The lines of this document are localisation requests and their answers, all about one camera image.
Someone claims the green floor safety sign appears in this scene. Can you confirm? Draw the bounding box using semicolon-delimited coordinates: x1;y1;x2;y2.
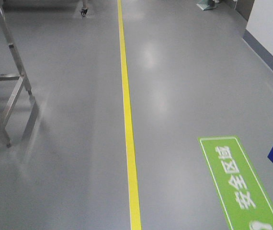
198;136;273;230

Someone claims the stainless steel rack frame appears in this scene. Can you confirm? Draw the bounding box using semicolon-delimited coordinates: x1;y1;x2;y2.
0;0;35;148

